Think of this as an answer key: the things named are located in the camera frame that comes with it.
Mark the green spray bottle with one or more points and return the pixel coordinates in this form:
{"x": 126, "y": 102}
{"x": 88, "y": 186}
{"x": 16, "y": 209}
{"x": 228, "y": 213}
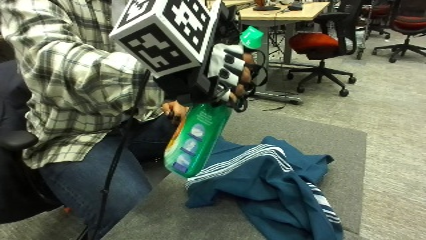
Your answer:
{"x": 200, "y": 140}

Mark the grey power strip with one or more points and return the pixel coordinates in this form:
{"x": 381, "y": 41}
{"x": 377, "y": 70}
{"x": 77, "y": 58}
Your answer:
{"x": 279, "y": 96}

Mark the white cube with black markers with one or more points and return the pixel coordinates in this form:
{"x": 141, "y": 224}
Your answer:
{"x": 164, "y": 36}

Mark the wooden desk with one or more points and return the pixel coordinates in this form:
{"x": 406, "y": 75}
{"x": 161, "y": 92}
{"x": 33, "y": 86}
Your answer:
{"x": 279, "y": 15}

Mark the black item on desk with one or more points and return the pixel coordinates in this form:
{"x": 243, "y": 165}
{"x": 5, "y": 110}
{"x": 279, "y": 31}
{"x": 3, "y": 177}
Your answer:
{"x": 266, "y": 6}

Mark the red seat office chair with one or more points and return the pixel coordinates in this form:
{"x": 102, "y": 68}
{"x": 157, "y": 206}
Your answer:
{"x": 410, "y": 23}
{"x": 377, "y": 13}
{"x": 317, "y": 45}

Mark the the person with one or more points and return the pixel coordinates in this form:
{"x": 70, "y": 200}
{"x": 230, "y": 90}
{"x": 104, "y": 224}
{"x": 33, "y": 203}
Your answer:
{"x": 74, "y": 83}

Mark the blue cloth with white stripes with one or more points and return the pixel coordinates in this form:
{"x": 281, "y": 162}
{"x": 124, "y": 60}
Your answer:
{"x": 270, "y": 180}

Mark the black office chair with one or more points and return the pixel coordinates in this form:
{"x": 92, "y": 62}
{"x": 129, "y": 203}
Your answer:
{"x": 13, "y": 140}

